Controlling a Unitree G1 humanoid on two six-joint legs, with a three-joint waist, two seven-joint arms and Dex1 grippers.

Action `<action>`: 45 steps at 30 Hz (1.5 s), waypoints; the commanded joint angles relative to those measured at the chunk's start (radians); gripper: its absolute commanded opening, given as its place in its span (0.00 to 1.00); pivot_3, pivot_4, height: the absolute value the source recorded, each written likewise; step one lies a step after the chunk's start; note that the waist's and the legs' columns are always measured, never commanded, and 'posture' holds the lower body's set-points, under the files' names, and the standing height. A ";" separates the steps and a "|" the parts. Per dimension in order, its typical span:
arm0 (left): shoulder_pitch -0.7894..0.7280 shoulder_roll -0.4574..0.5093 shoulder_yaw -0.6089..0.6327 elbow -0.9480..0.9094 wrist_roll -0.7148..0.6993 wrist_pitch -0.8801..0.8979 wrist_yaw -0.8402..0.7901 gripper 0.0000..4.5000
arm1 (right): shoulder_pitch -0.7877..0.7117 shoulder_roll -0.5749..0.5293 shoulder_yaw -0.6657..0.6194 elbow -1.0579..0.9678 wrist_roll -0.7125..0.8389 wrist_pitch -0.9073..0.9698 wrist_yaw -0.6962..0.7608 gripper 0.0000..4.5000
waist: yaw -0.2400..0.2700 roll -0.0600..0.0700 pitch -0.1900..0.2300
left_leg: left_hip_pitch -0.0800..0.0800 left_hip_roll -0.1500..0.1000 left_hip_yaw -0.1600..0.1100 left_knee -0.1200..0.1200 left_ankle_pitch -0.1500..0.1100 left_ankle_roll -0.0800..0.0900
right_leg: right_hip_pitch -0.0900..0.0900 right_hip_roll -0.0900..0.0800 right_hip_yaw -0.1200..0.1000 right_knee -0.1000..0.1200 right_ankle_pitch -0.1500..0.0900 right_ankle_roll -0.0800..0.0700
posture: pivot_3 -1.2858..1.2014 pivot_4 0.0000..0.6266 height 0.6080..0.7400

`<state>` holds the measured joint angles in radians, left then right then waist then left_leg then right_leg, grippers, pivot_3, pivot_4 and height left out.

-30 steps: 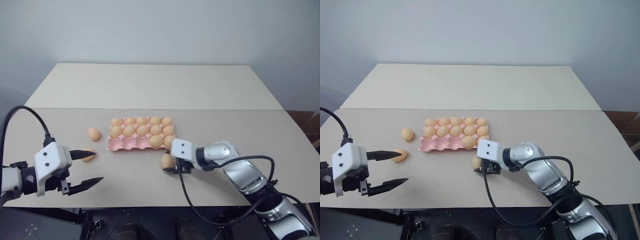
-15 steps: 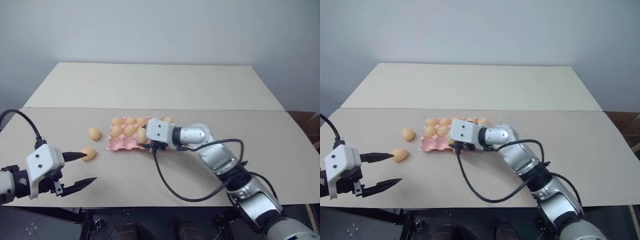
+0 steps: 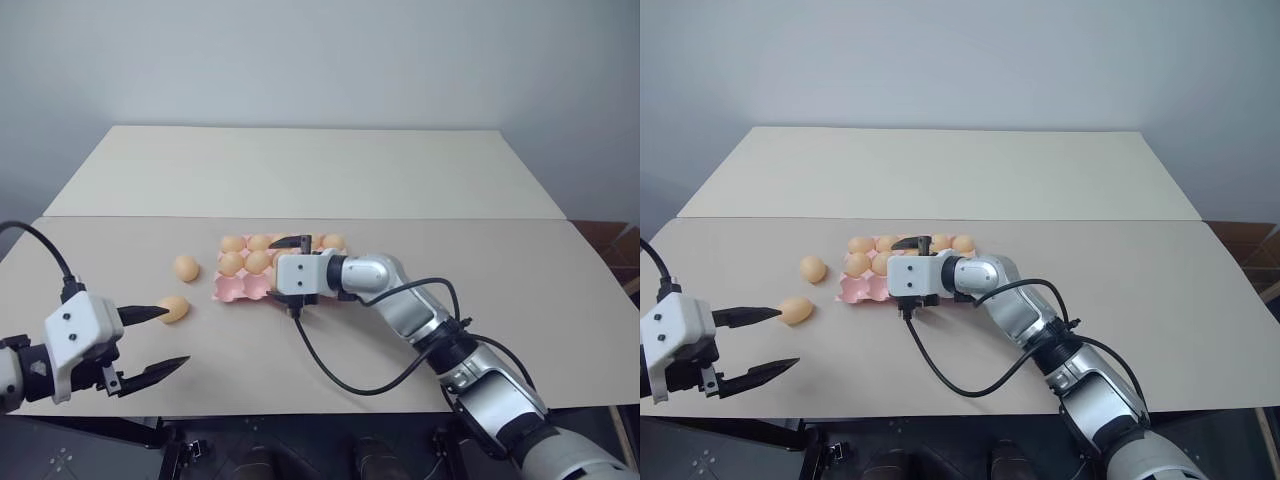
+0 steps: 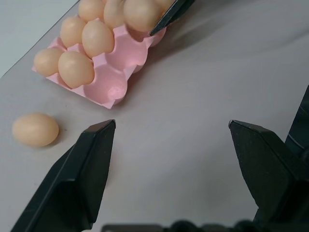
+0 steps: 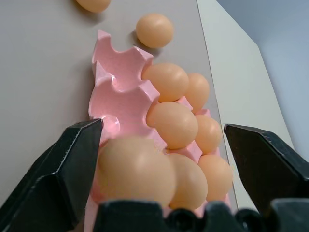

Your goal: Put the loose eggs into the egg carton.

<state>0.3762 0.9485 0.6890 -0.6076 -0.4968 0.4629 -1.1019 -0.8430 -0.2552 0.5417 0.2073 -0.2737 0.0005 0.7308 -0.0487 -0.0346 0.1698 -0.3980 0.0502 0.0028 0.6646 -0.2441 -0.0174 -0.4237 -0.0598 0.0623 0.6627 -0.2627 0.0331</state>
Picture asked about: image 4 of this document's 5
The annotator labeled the pink egg carton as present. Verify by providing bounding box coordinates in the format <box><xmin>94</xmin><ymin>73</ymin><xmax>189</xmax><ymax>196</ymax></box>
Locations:
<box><xmin>31</xmin><ymin>14</ymin><xmax>168</xmax><ymax>111</ymax></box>

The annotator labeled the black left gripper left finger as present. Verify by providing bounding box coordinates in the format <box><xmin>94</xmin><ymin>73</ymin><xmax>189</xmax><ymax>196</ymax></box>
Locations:
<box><xmin>11</xmin><ymin>119</ymin><xmax>117</xmax><ymax>232</ymax></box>

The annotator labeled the beige egg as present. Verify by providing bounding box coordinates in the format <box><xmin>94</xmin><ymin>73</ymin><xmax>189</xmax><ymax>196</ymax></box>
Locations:
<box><xmin>12</xmin><ymin>113</ymin><xmax>59</xmax><ymax>147</ymax></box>
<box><xmin>103</xmin><ymin>0</ymin><xmax>126</xmax><ymax>29</ymax></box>
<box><xmin>123</xmin><ymin>0</ymin><xmax>172</xmax><ymax>33</ymax></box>
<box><xmin>78</xmin><ymin>0</ymin><xmax>107</xmax><ymax>22</ymax></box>
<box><xmin>60</xmin><ymin>16</ymin><xmax>87</xmax><ymax>48</ymax></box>
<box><xmin>57</xmin><ymin>51</ymin><xmax>95</xmax><ymax>89</ymax></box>
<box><xmin>33</xmin><ymin>48</ymin><xmax>64</xmax><ymax>76</ymax></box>
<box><xmin>81</xmin><ymin>19</ymin><xmax>115</xmax><ymax>59</ymax></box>

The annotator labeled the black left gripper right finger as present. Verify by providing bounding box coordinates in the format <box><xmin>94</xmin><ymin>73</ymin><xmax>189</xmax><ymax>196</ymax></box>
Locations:
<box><xmin>228</xmin><ymin>119</ymin><xmax>309</xmax><ymax>223</ymax></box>

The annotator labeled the dark grey robot body panel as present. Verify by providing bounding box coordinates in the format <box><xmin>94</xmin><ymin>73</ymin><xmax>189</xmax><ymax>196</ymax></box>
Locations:
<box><xmin>284</xmin><ymin>84</ymin><xmax>309</xmax><ymax>157</ymax></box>

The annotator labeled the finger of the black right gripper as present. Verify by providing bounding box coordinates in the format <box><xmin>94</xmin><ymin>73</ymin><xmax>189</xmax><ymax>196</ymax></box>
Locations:
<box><xmin>149</xmin><ymin>0</ymin><xmax>196</xmax><ymax>37</ymax></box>

